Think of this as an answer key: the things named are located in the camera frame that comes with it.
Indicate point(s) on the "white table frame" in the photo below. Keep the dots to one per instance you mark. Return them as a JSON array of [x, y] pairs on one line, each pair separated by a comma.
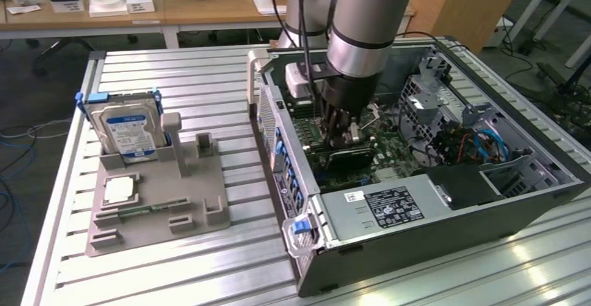
[[554, 8]]

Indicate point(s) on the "white box with white bowl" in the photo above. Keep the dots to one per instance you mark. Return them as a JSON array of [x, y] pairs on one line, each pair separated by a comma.
[[108, 6]]

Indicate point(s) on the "black plastic shroud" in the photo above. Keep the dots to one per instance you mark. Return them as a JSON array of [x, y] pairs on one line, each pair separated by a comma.
[[462, 188]]

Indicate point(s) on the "blue case release latch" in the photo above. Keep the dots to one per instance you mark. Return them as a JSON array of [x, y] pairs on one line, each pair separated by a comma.
[[300, 226]]

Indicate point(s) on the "white paper slip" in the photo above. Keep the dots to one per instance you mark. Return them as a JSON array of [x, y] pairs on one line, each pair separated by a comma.
[[23, 9]]

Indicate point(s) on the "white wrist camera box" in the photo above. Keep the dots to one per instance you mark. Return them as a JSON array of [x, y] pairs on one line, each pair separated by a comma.
[[298, 81]]

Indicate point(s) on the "graphics card with black fan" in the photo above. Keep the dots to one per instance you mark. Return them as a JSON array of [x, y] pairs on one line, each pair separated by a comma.
[[351, 159]]

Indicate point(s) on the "white box with black top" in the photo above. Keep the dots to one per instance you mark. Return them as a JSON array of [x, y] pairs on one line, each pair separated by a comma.
[[65, 1]]

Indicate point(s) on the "wooden desk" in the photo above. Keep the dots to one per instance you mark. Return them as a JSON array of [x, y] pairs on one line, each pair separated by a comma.
[[207, 11]]

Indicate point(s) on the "wooden cabinet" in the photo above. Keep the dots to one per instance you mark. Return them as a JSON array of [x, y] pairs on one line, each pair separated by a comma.
[[471, 8]]

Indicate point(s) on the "hard disk with blue carrier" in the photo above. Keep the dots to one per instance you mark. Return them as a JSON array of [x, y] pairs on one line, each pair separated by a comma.
[[127, 129]]

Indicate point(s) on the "grey power supply unit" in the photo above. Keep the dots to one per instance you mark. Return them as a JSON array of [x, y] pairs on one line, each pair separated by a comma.
[[342, 216]]

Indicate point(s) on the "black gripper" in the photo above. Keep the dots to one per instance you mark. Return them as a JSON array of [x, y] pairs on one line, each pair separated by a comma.
[[348, 95]]

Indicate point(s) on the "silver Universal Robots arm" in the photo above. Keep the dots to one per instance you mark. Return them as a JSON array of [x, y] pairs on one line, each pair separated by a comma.
[[364, 25]]

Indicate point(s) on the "plain white box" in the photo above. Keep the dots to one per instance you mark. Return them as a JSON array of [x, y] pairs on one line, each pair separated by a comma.
[[140, 3]]

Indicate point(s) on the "grey parts rack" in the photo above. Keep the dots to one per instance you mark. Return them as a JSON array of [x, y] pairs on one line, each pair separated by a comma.
[[152, 230]]

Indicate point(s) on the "metal socket cover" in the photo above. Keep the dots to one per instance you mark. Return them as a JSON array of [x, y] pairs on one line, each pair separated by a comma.
[[375, 110]]

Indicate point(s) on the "green motherboard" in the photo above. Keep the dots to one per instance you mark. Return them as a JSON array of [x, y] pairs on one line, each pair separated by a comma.
[[392, 160]]

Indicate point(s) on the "white paper stack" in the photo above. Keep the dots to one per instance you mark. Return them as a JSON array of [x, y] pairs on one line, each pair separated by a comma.
[[266, 3]]

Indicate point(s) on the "silver CPU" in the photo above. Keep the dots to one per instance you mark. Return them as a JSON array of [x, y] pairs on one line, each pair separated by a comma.
[[119, 190]]

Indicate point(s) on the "metal disk bay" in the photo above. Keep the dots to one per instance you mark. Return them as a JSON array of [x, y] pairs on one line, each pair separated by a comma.
[[531, 167], [424, 105]]

